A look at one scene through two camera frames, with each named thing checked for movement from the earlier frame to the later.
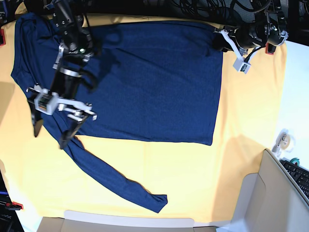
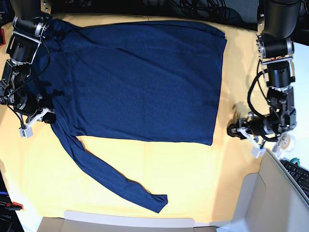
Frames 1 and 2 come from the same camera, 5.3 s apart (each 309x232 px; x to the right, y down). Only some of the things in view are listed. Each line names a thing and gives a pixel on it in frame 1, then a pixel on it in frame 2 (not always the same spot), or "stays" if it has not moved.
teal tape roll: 296,160 stays
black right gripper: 219,39 to 245,123
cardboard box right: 269,201 stays
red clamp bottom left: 14,206 stays
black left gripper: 43,100 to 48,117
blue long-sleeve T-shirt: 150,81 stays
